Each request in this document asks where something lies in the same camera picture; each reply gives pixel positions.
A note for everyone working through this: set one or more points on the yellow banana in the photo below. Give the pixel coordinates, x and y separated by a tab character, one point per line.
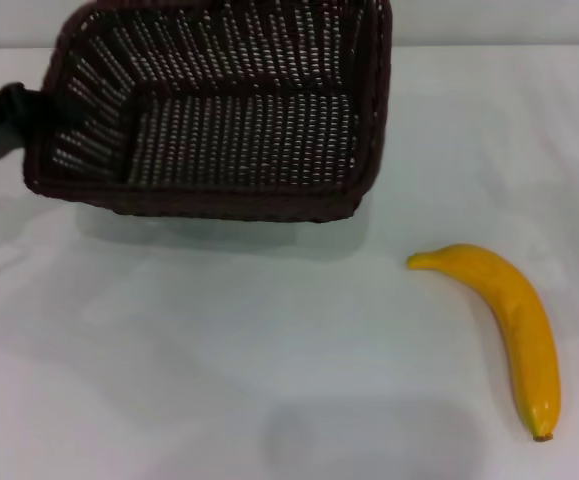
524	310

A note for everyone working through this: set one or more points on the dark brown woven basket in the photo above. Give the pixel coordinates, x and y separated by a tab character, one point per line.
249	135

